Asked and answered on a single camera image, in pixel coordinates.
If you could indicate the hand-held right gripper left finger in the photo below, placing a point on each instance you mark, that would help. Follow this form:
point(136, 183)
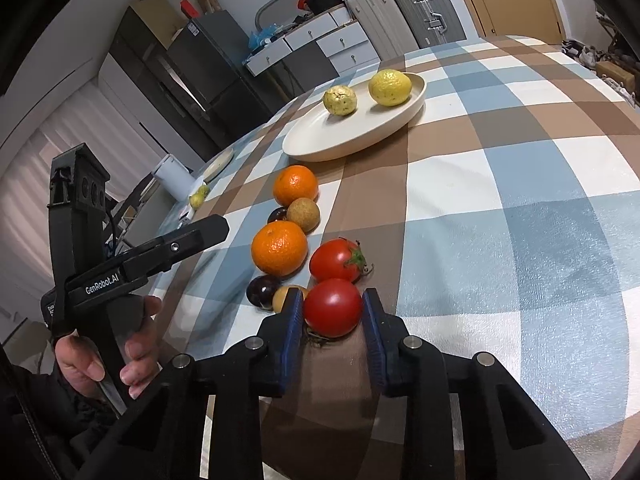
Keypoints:
point(294, 340)

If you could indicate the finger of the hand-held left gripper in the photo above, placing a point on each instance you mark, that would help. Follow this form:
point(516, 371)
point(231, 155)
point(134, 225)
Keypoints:
point(185, 242)

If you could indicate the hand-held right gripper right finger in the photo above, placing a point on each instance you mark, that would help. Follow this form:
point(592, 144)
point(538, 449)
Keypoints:
point(374, 340)

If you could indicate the small tan round fruit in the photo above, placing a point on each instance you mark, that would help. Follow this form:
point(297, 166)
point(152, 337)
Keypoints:
point(284, 297)

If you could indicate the red tomato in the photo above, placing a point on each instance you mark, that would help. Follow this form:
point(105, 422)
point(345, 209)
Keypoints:
point(332, 312)
point(335, 260)

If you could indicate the dark purple plum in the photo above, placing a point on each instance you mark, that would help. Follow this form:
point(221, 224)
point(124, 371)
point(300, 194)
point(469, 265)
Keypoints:
point(262, 290)
point(276, 215)

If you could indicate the orange mandarin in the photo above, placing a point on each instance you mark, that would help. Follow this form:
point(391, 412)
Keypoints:
point(279, 249)
point(295, 185)

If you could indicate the speckled brown round fruit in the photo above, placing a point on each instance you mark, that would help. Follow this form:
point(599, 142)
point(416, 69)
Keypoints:
point(304, 215)

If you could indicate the large cream plate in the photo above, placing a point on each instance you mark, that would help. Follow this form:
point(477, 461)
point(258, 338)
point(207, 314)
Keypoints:
point(350, 132)

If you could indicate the person's left forearm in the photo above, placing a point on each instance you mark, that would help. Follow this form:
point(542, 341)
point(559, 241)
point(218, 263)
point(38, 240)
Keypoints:
point(35, 425)

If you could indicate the person's left hand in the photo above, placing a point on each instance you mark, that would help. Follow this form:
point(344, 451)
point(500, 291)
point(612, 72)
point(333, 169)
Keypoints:
point(141, 350)

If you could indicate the small green lime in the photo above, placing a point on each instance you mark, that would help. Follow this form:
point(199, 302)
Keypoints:
point(203, 191)
point(196, 202)

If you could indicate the white kettle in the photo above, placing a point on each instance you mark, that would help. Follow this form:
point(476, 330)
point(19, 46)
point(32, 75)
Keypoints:
point(172, 176)

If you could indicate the white curtain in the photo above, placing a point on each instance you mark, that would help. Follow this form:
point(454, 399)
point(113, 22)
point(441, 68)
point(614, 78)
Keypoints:
point(45, 160)

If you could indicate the small cream plate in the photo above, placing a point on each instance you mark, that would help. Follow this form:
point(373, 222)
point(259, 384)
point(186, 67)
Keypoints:
point(218, 165)

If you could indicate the dark tall cabinet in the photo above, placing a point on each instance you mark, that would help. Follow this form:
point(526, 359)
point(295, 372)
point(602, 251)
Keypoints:
point(137, 55)

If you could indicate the dark grey fridge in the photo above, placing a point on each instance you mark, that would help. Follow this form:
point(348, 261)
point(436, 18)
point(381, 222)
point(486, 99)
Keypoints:
point(220, 65)

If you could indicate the checkered tablecloth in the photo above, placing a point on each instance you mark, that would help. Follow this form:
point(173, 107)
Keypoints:
point(500, 210)

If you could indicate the wrinkled yellow guava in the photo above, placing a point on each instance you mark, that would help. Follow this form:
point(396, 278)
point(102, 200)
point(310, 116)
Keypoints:
point(340, 101)

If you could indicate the cardboard box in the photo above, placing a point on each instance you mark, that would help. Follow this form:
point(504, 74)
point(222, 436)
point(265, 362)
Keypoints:
point(157, 17)

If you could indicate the blue plastic bag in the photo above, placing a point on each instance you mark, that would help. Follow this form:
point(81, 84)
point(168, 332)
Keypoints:
point(260, 39)

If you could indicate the red container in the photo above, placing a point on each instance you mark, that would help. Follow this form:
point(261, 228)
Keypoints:
point(190, 7)

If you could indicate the white drawer unit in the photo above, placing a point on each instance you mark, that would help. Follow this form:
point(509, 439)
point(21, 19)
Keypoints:
point(320, 40)

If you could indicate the large yellow citrus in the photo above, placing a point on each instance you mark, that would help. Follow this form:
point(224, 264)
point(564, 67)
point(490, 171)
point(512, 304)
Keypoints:
point(390, 87)

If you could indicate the beige suitcase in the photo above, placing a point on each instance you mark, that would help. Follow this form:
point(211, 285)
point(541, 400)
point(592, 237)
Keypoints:
point(375, 20)

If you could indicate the silver suitcase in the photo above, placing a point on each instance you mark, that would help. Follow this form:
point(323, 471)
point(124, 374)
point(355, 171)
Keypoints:
point(427, 7)

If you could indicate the pile of shoes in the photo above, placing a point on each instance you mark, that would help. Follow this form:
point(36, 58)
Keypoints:
point(580, 52)

